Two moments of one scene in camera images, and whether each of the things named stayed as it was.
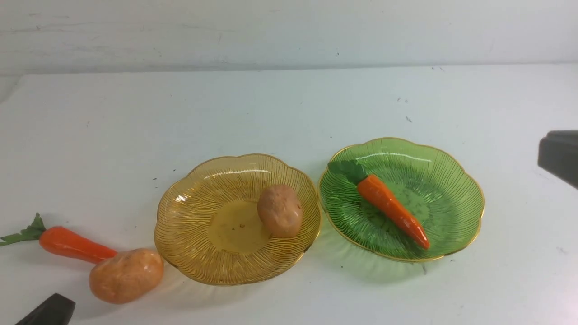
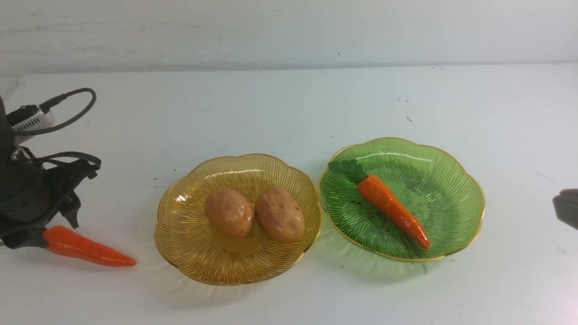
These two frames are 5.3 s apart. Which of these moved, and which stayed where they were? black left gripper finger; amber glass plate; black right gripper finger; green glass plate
Moved: black right gripper finger; black left gripper finger
Stayed: amber glass plate; green glass plate
